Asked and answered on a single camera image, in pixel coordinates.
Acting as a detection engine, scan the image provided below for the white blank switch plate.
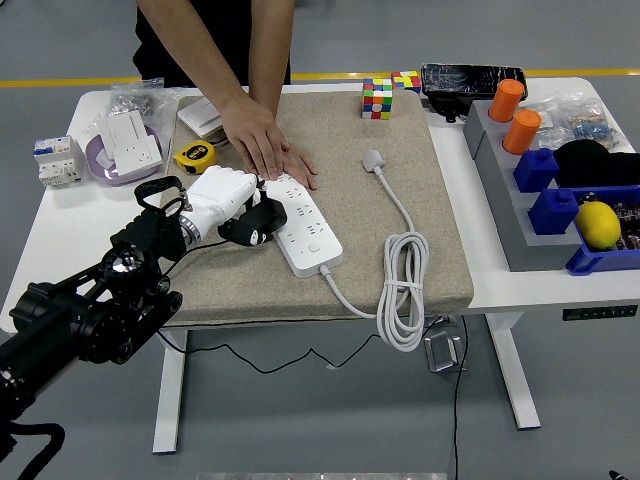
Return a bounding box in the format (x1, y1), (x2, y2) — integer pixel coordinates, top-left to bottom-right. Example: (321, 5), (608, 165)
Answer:
(96, 110), (150, 161)

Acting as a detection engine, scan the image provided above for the person's left hand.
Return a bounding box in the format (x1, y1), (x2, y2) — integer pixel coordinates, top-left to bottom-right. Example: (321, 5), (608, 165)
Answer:
(279, 147), (320, 192)

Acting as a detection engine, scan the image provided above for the multicoloured puzzle cube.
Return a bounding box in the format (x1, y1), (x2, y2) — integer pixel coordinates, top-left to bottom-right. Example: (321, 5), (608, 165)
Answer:
(361, 77), (395, 121)
(390, 70), (423, 95)

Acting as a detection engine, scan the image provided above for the yellow tape measure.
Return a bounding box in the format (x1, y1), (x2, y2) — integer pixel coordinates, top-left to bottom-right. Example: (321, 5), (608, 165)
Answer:
(172, 139), (220, 175)

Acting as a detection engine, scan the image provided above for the purple bowl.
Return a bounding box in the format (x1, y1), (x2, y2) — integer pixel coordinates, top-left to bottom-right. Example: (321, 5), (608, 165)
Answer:
(84, 124), (166, 187)

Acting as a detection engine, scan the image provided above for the thin black adapter cord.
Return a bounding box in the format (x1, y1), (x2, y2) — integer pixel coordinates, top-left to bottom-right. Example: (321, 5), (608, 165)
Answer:
(157, 239), (382, 375)

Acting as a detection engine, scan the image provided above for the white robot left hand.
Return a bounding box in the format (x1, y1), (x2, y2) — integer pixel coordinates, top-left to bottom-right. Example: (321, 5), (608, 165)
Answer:
(183, 165), (275, 248)

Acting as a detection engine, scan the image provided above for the person's right hand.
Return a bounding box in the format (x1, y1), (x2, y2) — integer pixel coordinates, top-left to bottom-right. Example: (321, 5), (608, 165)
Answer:
(219, 94), (291, 181)

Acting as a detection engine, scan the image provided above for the white table leg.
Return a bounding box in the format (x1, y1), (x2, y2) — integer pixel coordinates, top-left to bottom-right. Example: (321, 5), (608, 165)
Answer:
(152, 327), (190, 455)
(485, 313), (542, 431)

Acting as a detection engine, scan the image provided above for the grey stepped block holder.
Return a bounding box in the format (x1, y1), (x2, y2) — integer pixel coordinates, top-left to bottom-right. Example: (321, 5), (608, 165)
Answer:
(462, 99), (586, 274)

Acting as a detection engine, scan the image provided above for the blue plastic bin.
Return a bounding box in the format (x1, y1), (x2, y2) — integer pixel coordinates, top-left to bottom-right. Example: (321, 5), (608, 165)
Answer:
(565, 184), (640, 277)

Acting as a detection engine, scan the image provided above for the white power strip cord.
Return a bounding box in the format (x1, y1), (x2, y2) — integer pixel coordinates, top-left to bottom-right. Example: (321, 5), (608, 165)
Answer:
(318, 148), (431, 353)

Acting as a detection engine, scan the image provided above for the white wall socket panel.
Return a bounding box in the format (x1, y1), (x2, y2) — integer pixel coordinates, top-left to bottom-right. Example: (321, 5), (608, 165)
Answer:
(113, 137), (165, 177)

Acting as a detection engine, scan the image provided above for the clear bag of small parts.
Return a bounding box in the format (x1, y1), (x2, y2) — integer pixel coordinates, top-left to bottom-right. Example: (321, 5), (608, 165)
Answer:
(527, 92), (624, 154)

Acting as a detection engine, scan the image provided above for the dark circuit board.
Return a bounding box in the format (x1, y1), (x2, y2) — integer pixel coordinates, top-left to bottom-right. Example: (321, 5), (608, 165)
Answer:
(574, 191), (640, 253)

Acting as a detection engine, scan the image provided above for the orange cylinder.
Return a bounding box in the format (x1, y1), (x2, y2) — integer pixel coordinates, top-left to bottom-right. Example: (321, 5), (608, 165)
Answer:
(488, 78), (526, 124)
(502, 109), (544, 156)

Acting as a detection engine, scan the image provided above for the person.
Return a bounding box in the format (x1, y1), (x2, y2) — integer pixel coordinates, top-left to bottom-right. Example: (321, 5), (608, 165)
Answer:
(132, 0), (292, 89)

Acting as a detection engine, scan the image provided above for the clear bag of screws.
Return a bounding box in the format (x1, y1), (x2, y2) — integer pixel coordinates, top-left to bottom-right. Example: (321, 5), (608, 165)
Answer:
(82, 77), (181, 146)

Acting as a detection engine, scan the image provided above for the black plastic-wrapped device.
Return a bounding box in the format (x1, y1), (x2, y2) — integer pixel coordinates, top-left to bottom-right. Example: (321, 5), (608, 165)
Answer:
(420, 62), (528, 124)

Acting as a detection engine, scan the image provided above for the white circuit breaker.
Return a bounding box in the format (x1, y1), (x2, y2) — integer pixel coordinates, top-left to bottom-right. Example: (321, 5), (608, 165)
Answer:
(33, 134), (86, 190)

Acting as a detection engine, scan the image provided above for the white wall switch panel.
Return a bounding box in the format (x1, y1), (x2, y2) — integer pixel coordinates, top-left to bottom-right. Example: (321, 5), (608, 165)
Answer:
(177, 95), (226, 137)

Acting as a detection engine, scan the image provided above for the white power strip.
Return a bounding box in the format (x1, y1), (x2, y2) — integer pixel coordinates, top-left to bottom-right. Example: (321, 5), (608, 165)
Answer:
(264, 172), (345, 279)

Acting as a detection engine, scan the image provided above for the black power adapter plug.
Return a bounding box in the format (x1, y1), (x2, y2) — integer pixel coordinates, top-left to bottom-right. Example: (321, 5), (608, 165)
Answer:
(238, 196), (289, 236)

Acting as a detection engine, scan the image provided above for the black table control panel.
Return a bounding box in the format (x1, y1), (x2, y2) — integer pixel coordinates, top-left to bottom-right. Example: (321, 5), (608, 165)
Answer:
(562, 304), (640, 322)

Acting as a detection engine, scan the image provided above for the yellow lemon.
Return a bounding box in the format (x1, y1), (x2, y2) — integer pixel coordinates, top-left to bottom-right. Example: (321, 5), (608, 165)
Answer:
(574, 200), (623, 250)

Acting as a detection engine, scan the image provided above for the blue plastic block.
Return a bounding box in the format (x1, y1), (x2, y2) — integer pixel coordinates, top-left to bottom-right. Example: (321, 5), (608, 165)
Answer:
(513, 147), (560, 194)
(528, 187), (581, 237)

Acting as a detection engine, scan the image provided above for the grey-brown fabric mat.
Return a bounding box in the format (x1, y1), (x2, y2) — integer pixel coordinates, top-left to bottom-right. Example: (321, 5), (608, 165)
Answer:
(154, 89), (475, 329)

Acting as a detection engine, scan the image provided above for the black floor cable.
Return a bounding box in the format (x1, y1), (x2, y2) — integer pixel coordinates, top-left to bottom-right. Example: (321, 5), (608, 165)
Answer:
(422, 314), (470, 480)

